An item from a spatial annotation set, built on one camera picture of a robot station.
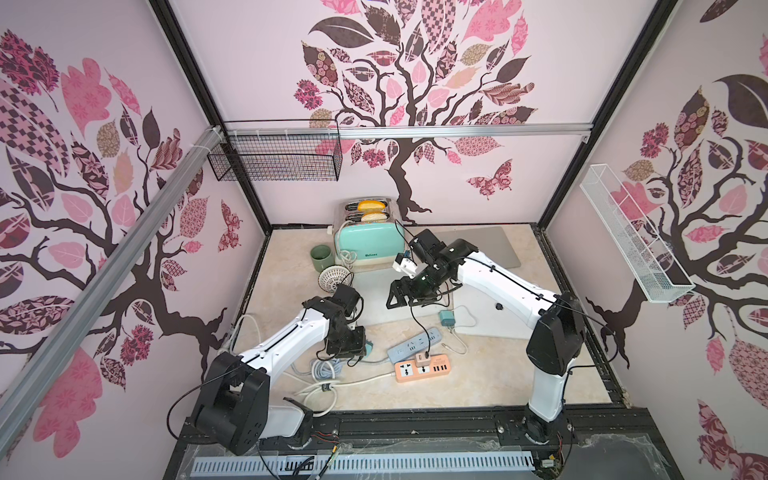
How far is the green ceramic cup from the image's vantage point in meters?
1.04

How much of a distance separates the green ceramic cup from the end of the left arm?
0.33 m

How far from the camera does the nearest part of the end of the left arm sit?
62cm

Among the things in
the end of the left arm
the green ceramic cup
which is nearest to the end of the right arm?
the end of the left arm

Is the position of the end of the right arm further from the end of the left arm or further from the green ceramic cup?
the green ceramic cup
